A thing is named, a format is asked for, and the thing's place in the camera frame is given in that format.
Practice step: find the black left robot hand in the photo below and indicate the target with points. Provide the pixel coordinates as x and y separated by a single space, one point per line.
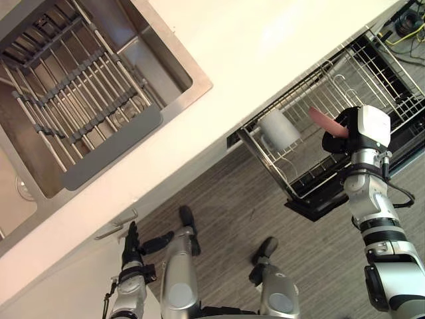
132 246

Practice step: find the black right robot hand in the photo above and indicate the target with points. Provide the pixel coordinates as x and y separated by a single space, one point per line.
372 124

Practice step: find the pink plate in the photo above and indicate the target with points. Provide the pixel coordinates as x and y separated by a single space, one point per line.
327 123

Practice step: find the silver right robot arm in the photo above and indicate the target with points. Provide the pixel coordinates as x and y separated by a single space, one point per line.
375 199

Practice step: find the grey cup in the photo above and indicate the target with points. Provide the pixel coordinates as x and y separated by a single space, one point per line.
282 129

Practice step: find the grey metal sink drying rack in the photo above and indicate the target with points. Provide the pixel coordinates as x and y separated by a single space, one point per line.
109 149

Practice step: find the black dishwasher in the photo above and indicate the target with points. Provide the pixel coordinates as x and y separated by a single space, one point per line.
315 207

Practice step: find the round sink drain strainer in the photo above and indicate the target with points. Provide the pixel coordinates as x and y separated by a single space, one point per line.
25 190

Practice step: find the stainless steel double sink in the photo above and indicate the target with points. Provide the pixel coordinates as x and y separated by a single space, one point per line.
187 61

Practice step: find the dark left robot foot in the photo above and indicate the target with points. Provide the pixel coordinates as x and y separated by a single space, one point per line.
188 217

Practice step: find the dark robot foot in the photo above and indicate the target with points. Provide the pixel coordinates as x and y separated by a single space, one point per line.
267 247
188 217

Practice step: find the white base cabinet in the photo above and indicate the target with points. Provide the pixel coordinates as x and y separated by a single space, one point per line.
66 285

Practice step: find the black robot waist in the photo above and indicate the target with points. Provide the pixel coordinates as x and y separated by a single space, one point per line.
229 312

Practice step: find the dark right robot foot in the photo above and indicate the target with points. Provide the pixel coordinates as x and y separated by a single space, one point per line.
267 247

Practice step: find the silver right robot leg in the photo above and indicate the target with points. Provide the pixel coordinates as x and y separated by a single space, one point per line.
277 292

